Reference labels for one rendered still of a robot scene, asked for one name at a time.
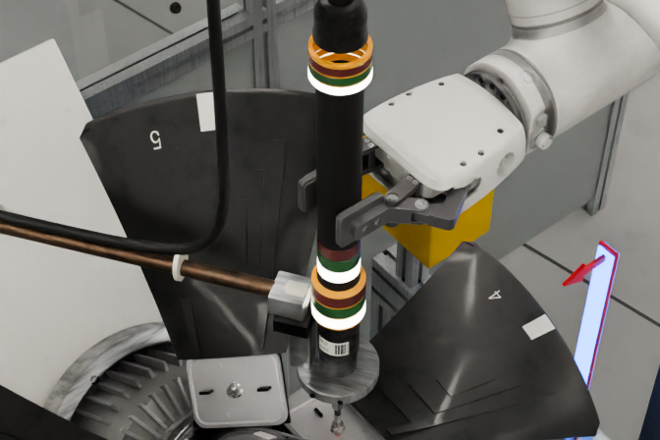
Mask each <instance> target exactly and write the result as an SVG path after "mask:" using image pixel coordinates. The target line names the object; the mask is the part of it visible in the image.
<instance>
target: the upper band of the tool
mask: <svg viewBox="0 0 660 440"><path fill-rule="evenodd" d="M314 43H315V42H314V41H313V38H312V35H311V37H310V38H309V41H308V53H309V55H310V57H311V58H312V59H313V61H315V62H316V63H317V64H319V65H321V66H323V67H325V68H329V69H334V70H347V69H352V68H355V67H358V66H360V65H362V64H363V63H365V62H366V61H367V60H368V59H369V57H370V56H371V54H372V49H373V43H372V39H371V37H370V35H368V41H367V42H366V44H367V45H368V47H367V45H366V44H365V45H364V46H363V47H362V48H361V49H362V50H361V49H360V50H357V51H355V52H352V53H351V54H348V53H346V54H335V53H333V54H330V52H327V51H325V50H322V49H319V47H318V46H317V45H316V44H314ZM312 45H313V46H312ZM318 49H319V51H318ZM316 50H317V51H316ZM363 50H364V51H365V52H364V51H363ZM315 51H316V53H315ZM326 54H328V55H326ZM352 54H354V55H352ZM323 55H325V56H323ZM356 55H357V56H356ZM321 56H323V57H321ZM320 57H321V58H320ZM359 57H360V58H359ZM334 60H347V61H351V62H349V63H333V62H330V61H334ZM310 66H311V65H310ZM311 67H312V66H311ZM368 68H369V67H368ZM368 68H367V69H368ZM312 69H313V70H314V71H316V70H315V69H314V68H313V67H312ZM367 69H366V70H367ZM366 70H364V71H363V72H365V71H366ZM316 72H317V73H319V72H318V71H316ZM363 72H361V73H359V74H357V75H354V76H351V77H345V78H335V77H330V76H326V75H323V74H321V73H319V74H320V75H322V76H325V77H328V78H332V79H348V78H353V77H356V76H358V75H360V74H362V73H363ZM312 77H313V78H314V79H315V80H316V78H315V77H314V76H312ZM367 78H368V77H367ZM367 78H366V79H367ZM366 79H364V80H363V81H365V80H366ZM363 81H361V82H358V83H356V84H352V85H347V86H334V85H329V84H326V83H323V82H320V81H318V82H319V83H322V84H325V85H327V86H331V87H350V86H354V85H357V84H359V83H362V82H363Z"/></svg>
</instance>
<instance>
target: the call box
mask: <svg viewBox="0 0 660 440"><path fill-rule="evenodd" d="M377 192H380V193H381V194H383V195H385V194H386V193H387V192H388V191H387V190H386V189H385V188H383V187H382V186H381V185H380V184H379V183H378V182H377V181H376V180H375V179H373V178H372V177H371V176H370V175H369V174H366V175H363V176H362V187H361V199H364V198H366V197H367V196H369V195H371V194H372V193H377ZM493 195H494V189H493V190H492V191H491V192H489V193H488V194H487V195H486V196H484V197H483V198H482V199H480V200H479V201H478V202H477V203H475V204H474V205H472V206H471V207H470V208H468V209H467V210H465V211H464V212H463V213H461V214H460V216H459V218H458V221H457V223H456V226H455V228H454V229H453V230H450V231H447V230H443V229H439V228H435V227H431V226H427V224H424V225H412V224H401V223H400V224H399V225H398V226H396V227H394V228H390V227H387V226H385V225H384V226H382V227H383V228H384V229H385V230H386V231H387V232H388V233H389V234H390V235H392V236H393V237H394V238H395V239H396V240H397V241H398V242H399V243H400V244H401V245H403V246H404V247H405V248H406V249H407V250H408V251H409V252H410V253H411V254H412V255H414V256H415V257H416V258H417V259H418V260H419V261H420V262H421V263H422V264H423V265H425V266H426V267H427V268H431V267H432V266H434V265H435V264H437V263H439V262H440V261H442V260H443V259H445V258H446V257H448V256H450V255H451V254H452V252H453V251H454V250H455V249H456V248H457V247H458V246H459V244H460V243H461V242H472V241H474V240H475V239H477V238H479V237H480V236H482V235H483V234H485V233H486V232H488V230H489V228H490V220H491V212H492V203H493Z"/></svg>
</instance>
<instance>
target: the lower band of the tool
mask: <svg viewBox="0 0 660 440"><path fill-rule="evenodd" d="M316 274H317V264H316V265H315V267H314V268H313V270H312V273H311V282H312V285H313V287H314V288H315V290H316V291H317V292H318V293H320V294H321V295H323V296H325V297H327V298H330V299H336V300H341V299H347V298H350V297H352V296H354V295H356V294H357V293H359V292H360V291H361V290H362V288H363V287H364V284H365V281H366V275H365V271H364V269H363V267H362V266H360V279H359V282H358V283H357V284H356V285H355V286H354V287H353V288H351V289H349V290H347V291H344V292H334V291H330V290H328V289H326V288H324V287H323V286H322V285H321V284H320V283H319V282H318V280H317V275H316ZM314 319H315V318H314ZM315 320H316V319H315ZM360 321H361V320H360ZM316 322H317V323H319V322H318V321H317V320H316ZM319 324H320V323H319ZM358 324H359V322H358V323H357V324H356V325H358ZM320 325H321V326H323V327H325V328H327V329H330V330H337V331H341V330H347V329H350V328H353V327H355V326H356V325H354V326H352V327H349V328H345V329H333V328H329V327H326V326H324V325H322V324H320Z"/></svg>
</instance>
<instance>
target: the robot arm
mask: <svg viewBox="0 0 660 440"><path fill-rule="evenodd" d="M504 1H505V4H506V8H507V11H508V15H509V18H510V22H511V26H512V35H511V38H510V40H509V42H508V43H507V44H506V45H505V46H503V47H501V48H500V49H498V50H496V51H494V52H492V53H491V54H489V55H487V56H485V57H483V58H482V59H480V60H478V61H476V62H474V63H473V64H471V65H470V66H468V67H467V69H466V70H465V73H464V75H463V76H462V75H459V74H454V75H451V76H448V77H444V78H441V79H438V80H435V81H432V82H428V83H425V84H423V85H420V86H418V87H415V88H413V89H411V90H408V91H406V92H404V93H402V94H400V95H397V96H395V97H393V98H391V99H389V100H388V101H386V102H384V103H382V104H380V105H378V106H377V107H375V108H373V109H372V110H370V111H368V112H367V113H366V114H363V135H364V136H366V137H364V138H363V146H362V175H366V174H369V175H370V176H371V177H372V178H373V179H375V180H376V181H377V182H378V183H379V184H380V185H381V186H382V187H383V188H385V189H386V190H387V191H388V192H386V194H385V195H383V194H381V193H380V192H377V193H372V194H371V195H369V196H367V197H366V198H364V199H362V200H361V201H359V202H357V203H355V204H354V205H352V206H350V207H349V208H347V209H345V210H344V211H342V212H340V213H339V214H338V215H337V216H336V244H337V245H338V246H339V247H341V248H343V247H345V246H347V245H348V244H350V243H352V242H353V241H355V240H357V241H358V240H360V239H362V238H364V237H365V236H367V235H369V234H370V233H372V232H374V231H375V230H377V229H379V228H380V227H382V226H384V225H385V226H387V227H390V228H394V227H396V226H398V225H399V224H400V223H401V224H412V225H424V224H427V226H431V227H435V228H439V229H443V230H447V231H450V230H453V229H454V228H455V226H456V223H457V221H458V218H459V216H460V214H461V213H463V212H464V211H465V210H467V209H468V208H470V207H471V206H472V205H474V204H475V203H477V202H478V201H479V200H480V199H482V198H483V197H484V196H486V195H487V194H488V193H490V192H491V191H492V190H493V189H494V188H496V187H497V186H498V185H499V184H500V183H501V182H502V181H503V180H504V179H506V178H507V177H508V176H509V175H510V174H511V173H512V172H513V171H514V170H515V169H516V168H517V167H518V166H519V165H520V164H521V162H522V161H523V159H524V156H525V155H527V154H529V153H530V152H532V151H533V150H534V149H536V148H538V147H540V148H541V149H543V150H544V149H546V148H548V147H549V146H550V144H551V143H552V141H553V138H555V137H556V136H558V135H560V134H561V133H563V132H564V131H566V130H568V129H569V128H571V127H573V126H574V125H576V124H578V123H579V122H581V121H582V120H584V119H586V118H587V117H589V116H591V115H592V114H594V113H596V112H597V111H599V110H600V109H602V108H604V107H605V106H607V105H609V104H610V103H612V102H614V101H615V100H617V99H618V98H620V97H622V96H623V95H625V94H627V93H628V92H630V91H632V90H633V89H635V88H636V87H638V86H640V85H641V84H643V83H645V82H647V81H649V80H650V79H652V78H653V77H655V76H656V75H657V73H658V72H659V71H660V0H504ZM316 206H317V194H316V169H315V170H314V171H312V172H310V173H308V174H307V175H305V176H304V177H303V178H301V179H300V180H299V182H298V207H299V209H300V210H301V211H302V212H308V211H309V210H311V209H313V208H315V207H316Z"/></svg>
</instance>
